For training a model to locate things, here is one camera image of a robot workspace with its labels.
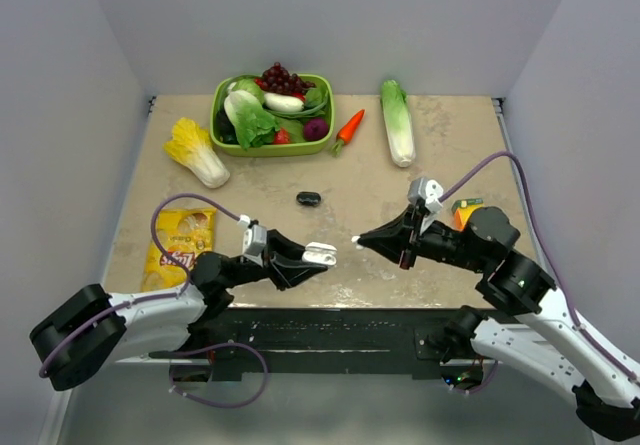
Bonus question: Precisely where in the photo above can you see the white toy radish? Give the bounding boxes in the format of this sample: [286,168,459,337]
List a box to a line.
[264,92,305,113]

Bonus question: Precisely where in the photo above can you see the green toy lettuce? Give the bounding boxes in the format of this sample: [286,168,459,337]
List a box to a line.
[223,90,280,150]

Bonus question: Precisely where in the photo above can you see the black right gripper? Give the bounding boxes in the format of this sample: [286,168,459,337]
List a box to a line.
[358,202,488,271]

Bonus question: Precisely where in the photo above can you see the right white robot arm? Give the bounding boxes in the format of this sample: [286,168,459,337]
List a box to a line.
[353,205,639,442]

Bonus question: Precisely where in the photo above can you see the red toy strawberry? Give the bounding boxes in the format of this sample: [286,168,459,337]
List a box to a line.
[272,128,291,145]

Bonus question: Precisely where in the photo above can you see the dark red toy grapes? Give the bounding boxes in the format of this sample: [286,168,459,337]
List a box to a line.
[254,62,317,97]

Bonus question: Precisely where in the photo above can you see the white earbud charging case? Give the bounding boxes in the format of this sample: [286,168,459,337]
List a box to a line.
[302,242,337,267]

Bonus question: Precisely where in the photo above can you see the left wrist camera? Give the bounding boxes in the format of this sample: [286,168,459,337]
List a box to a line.
[238,214,268,266]

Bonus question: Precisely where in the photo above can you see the green white napa cabbage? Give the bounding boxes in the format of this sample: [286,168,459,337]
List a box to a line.
[380,79,416,168]

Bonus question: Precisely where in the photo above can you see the yellow toy cabbage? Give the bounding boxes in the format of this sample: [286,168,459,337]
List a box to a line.
[163,117,230,189]

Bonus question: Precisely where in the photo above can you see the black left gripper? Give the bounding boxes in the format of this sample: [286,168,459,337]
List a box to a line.
[222,229,327,291]

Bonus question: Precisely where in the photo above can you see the yellow Lays chip bag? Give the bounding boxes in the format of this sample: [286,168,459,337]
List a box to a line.
[140,208,216,292]

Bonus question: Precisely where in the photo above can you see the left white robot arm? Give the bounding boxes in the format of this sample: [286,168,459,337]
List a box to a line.
[29,226,337,391]

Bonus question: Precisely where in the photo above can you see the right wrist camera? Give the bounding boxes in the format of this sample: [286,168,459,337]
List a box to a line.
[407,177,444,234]

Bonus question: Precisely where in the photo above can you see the white clip earbud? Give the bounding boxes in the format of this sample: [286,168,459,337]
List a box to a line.
[351,236,364,250]

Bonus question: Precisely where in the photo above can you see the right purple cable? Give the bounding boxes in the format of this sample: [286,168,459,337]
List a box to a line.
[434,150,640,395]

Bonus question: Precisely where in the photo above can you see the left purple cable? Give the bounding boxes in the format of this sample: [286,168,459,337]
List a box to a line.
[38,192,271,410]

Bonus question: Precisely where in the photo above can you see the orange toy carrot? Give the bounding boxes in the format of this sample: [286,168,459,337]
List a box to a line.
[330,109,365,157]

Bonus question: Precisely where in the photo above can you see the green plastic basket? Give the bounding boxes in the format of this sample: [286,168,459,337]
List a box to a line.
[209,73,335,158]

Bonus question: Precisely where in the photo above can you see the purple toy onion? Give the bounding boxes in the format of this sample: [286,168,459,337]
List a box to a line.
[303,117,330,142]

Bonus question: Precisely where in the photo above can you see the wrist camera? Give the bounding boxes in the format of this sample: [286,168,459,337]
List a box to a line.
[407,177,444,234]
[238,214,268,266]

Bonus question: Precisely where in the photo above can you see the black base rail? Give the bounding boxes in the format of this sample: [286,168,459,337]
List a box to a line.
[149,307,506,384]

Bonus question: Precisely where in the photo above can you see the purple cable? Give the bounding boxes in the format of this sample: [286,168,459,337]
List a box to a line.
[38,192,271,410]
[434,150,640,395]

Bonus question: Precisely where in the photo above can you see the orange sponge box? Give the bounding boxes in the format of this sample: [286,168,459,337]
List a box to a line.
[451,198,484,231]

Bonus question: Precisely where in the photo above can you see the black earbud charging case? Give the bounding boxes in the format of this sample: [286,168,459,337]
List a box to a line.
[296,191,322,207]

